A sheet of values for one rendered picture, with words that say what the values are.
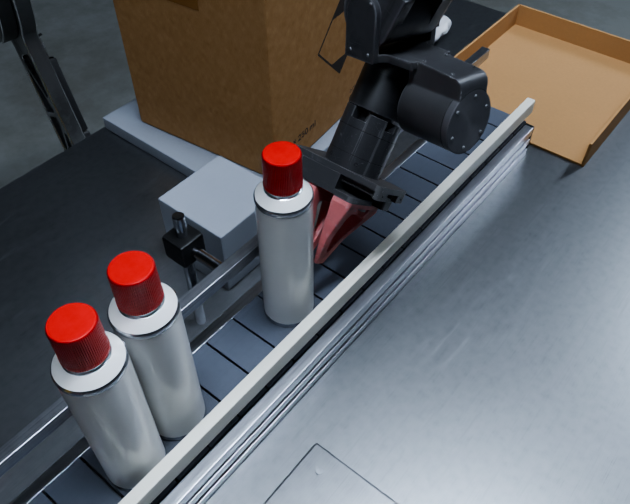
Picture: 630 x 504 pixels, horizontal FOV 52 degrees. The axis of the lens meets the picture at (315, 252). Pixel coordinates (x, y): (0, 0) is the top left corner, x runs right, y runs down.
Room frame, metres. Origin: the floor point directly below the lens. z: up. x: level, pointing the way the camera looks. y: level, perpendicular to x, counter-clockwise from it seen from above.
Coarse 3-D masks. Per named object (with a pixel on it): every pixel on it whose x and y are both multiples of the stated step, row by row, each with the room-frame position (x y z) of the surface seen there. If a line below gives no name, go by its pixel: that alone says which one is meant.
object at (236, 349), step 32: (416, 160) 0.65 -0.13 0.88; (448, 160) 0.65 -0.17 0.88; (416, 192) 0.59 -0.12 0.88; (384, 224) 0.53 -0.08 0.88; (352, 256) 0.48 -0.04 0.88; (320, 288) 0.44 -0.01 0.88; (256, 320) 0.40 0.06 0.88; (224, 352) 0.36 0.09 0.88; (256, 352) 0.36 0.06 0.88; (224, 384) 0.32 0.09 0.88; (64, 480) 0.23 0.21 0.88; (96, 480) 0.23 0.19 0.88
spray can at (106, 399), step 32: (64, 320) 0.24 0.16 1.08; (96, 320) 0.25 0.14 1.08; (64, 352) 0.23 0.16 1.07; (96, 352) 0.23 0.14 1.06; (64, 384) 0.22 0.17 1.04; (96, 384) 0.22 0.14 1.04; (128, 384) 0.24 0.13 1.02; (96, 416) 0.22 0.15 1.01; (128, 416) 0.23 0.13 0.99; (96, 448) 0.22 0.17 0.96; (128, 448) 0.22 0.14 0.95; (160, 448) 0.24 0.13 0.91; (128, 480) 0.22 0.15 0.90
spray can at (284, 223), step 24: (288, 144) 0.42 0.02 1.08; (264, 168) 0.40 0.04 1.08; (288, 168) 0.40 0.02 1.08; (264, 192) 0.41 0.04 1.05; (288, 192) 0.40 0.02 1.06; (312, 192) 0.41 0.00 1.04; (264, 216) 0.39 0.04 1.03; (288, 216) 0.39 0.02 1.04; (312, 216) 0.41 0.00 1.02; (264, 240) 0.39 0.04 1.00; (288, 240) 0.39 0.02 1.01; (312, 240) 0.41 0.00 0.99; (264, 264) 0.40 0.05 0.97; (288, 264) 0.39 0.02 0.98; (312, 264) 0.40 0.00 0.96; (264, 288) 0.40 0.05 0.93; (288, 288) 0.39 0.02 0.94; (312, 288) 0.40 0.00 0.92; (288, 312) 0.39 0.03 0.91
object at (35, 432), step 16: (480, 48) 0.78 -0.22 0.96; (480, 64) 0.77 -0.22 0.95; (256, 240) 0.43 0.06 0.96; (240, 256) 0.41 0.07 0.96; (256, 256) 0.42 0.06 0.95; (224, 272) 0.39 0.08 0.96; (192, 288) 0.37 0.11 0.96; (208, 288) 0.37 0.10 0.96; (192, 304) 0.36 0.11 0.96; (64, 400) 0.26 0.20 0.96; (48, 416) 0.24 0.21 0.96; (64, 416) 0.25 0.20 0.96; (32, 432) 0.23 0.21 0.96; (48, 432) 0.24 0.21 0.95; (0, 448) 0.22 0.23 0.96; (16, 448) 0.22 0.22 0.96; (32, 448) 0.22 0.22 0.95; (0, 464) 0.21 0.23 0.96
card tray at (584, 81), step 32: (512, 32) 1.06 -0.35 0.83; (544, 32) 1.05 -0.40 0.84; (576, 32) 1.02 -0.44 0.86; (512, 64) 0.95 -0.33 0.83; (544, 64) 0.95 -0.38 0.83; (576, 64) 0.95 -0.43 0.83; (608, 64) 0.95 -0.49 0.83; (512, 96) 0.86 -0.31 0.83; (544, 96) 0.86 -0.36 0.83; (576, 96) 0.86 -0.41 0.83; (608, 96) 0.86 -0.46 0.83; (544, 128) 0.78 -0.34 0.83; (576, 128) 0.78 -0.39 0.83; (608, 128) 0.75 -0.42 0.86; (576, 160) 0.71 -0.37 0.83
